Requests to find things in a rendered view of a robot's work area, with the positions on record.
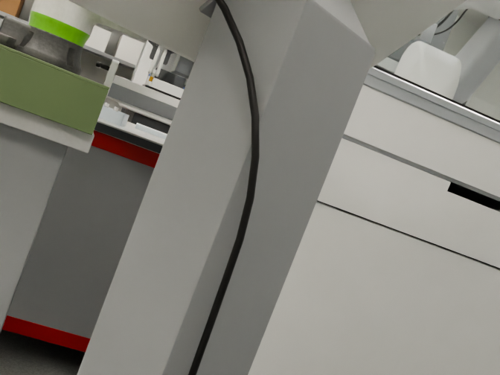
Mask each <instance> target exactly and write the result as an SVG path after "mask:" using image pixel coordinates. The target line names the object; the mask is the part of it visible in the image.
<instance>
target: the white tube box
mask: <svg viewBox="0 0 500 375"><path fill-rule="evenodd" d="M99 118H101V119H104V120H105V121H108V122H111V123H114V124H117V125H118V126H126V123H127V121H128V118H129V115H127V114H125V113H122V112H119V111H115V110H114V109H112V108H109V107H108V108H107V107H105V106H103V108H102V110H101V112H100V116H99Z"/></svg>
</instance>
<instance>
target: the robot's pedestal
mask: <svg viewBox="0 0 500 375"><path fill-rule="evenodd" d="M93 139H94V133H93V134H92V135H90V134H88V133H85V132H82V131H80V130H77V129H74V128H71V127H69V126H65V125H63V124H59V123H57V122H55V121H51V120H48V119H46V118H43V117H40V116H38V115H35V114H32V113H29V112H26V111H24V110H21V109H18V108H16V107H13V106H9V105H7V104H5V103H1V102H0V333H1V329H2V328H3V325H4V321H5V319H6V317H7V313H8V311H9V309H10V305H11V303H12V300H13V296H14V295H15V292H16V288H17V286H18V284H19V280H20V278H21V276H22V272H23V270H24V267H25V264H26V262H27V259H28V256H29V254H30V251H31V248H32V245H33V242H34V240H35V237H36V233H37V231H38V229H39V225H40V223H41V221H42V217H43V215H44V213H45V209H46V207H47V204H48V200H49V199H50V196H51V192H52V190H53V188H54V184H55V182H56V180H57V176H58V174H59V171H60V168H61V166H62V163H63V160H64V158H65V154H66V152H67V149H68V147H71V148H74V149H76V150H80V151H82V152H85V153H88V152H89V150H90V147H91V145H92V142H93Z"/></svg>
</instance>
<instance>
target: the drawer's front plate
mask: <svg viewBox="0 0 500 375"><path fill-rule="evenodd" d="M118 65H119V61H117V60H114V59H113V60H112V63H111V65H110V68H109V71H108V74H107V76H106V79H105V82H104V85H105V86H108V87H109V88H110V87H111V84H112V81H113V79H114V76H115V73H116V71H117V68H118Z"/></svg>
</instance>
